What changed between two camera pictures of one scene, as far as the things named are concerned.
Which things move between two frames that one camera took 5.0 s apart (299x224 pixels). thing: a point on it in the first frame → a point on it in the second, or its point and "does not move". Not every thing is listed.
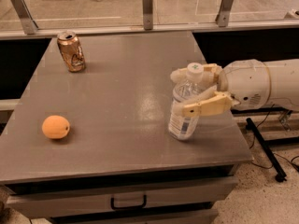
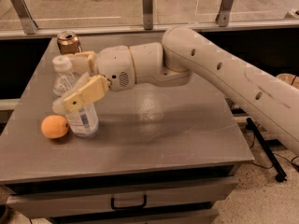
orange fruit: [55, 127] does not move
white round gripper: [246, 84] → [114, 65]
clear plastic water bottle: [182, 126] → [83, 122]
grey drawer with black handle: [43, 202] does not move
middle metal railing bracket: [148, 7] does not move
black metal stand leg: [280, 176] does not move
